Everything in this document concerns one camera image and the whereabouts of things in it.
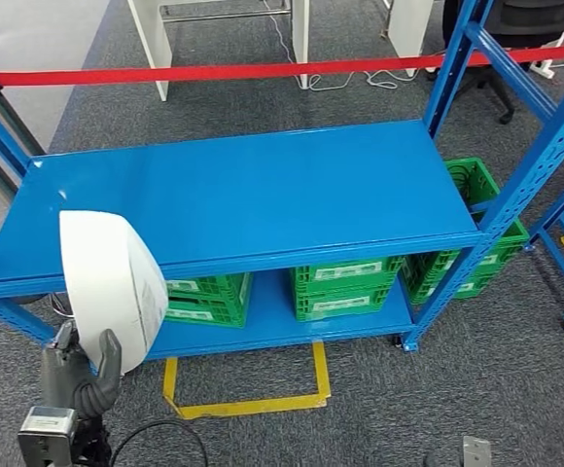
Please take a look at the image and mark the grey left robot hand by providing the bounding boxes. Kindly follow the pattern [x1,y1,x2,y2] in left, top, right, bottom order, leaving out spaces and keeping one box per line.
[40,320,122,421]

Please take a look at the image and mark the chrome chair base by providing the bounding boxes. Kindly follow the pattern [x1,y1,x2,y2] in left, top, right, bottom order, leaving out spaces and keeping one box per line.
[51,293,76,321]

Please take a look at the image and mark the yellow floor tape rectangle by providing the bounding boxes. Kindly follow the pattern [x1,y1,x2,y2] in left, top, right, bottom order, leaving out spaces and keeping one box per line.
[162,341,332,421]

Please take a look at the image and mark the black stanchion pole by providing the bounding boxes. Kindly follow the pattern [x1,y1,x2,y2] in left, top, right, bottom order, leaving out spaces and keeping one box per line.
[0,60,45,158]

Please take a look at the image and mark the red barrier belt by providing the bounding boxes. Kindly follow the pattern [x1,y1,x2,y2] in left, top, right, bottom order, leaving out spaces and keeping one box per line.
[0,41,564,89]

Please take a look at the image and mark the white desk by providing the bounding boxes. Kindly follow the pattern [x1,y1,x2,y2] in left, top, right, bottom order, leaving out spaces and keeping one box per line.
[127,0,310,102]
[387,0,445,79]

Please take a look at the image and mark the white power strip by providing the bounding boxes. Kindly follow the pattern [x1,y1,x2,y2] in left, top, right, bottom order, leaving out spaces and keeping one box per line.
[529,58,556,81]

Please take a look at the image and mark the black office chair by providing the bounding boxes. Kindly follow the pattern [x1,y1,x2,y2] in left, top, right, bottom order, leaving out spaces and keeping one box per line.
[442,0,564,126]

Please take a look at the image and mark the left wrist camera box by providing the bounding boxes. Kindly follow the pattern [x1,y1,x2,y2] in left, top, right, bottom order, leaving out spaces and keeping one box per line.
[18,406,79,467]

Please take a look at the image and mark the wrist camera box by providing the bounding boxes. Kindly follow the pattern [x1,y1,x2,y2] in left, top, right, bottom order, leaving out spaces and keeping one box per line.
[462,436,493,467]
[18,406,79,467]

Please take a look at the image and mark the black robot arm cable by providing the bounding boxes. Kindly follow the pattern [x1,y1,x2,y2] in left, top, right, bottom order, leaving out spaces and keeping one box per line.
[109,419,209,467]

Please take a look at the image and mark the white floor cable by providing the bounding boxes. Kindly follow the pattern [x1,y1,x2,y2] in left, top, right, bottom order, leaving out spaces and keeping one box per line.
[364,66,427,90]
[262,0,357,92]

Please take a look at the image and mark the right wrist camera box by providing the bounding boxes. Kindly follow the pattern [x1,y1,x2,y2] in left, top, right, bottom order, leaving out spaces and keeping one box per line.
[462,436,493,467]

